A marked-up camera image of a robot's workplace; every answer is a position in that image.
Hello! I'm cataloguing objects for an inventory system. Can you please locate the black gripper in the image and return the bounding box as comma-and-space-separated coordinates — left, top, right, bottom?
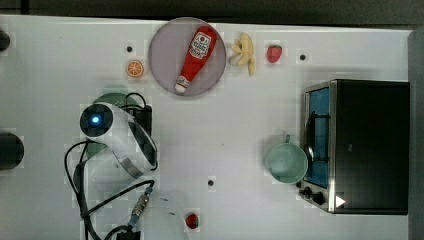
129, 106, 153, 135

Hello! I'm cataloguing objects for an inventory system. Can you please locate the green oval strainer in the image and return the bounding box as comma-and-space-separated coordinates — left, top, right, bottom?
86, 85, 137, 158

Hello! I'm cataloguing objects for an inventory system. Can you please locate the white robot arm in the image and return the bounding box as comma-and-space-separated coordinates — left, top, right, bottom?
73, 102, 191, 240

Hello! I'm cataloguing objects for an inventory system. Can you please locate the orange slice toy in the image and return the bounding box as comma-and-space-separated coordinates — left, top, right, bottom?
126, 60, 144, 78

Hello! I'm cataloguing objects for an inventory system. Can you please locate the red plush ketchup bottle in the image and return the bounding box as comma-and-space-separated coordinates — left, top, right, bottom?
175, 26, 217, 93

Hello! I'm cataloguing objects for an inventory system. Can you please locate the small red strawberry toy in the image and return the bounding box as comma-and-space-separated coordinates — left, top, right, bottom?
185, 213, 199, 230

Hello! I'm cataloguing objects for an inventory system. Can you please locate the peeled banana toy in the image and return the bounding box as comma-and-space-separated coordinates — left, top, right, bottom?
229, 32, 255, 76

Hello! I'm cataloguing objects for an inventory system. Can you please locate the black round container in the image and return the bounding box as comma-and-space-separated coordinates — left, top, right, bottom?
0, 133, 24, 170

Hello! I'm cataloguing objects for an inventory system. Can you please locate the green mug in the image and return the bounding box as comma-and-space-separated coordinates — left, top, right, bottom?
264, 135, 308, 184

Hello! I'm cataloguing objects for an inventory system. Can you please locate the black cylinder holder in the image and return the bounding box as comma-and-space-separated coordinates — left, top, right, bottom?
0, 31, 10, 51

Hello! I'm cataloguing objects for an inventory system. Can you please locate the black toaster oven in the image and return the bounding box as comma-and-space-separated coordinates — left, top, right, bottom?
296, 79, 410, 215

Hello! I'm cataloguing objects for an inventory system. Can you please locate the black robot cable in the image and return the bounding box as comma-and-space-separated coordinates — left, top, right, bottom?
63, 92, 156, 240

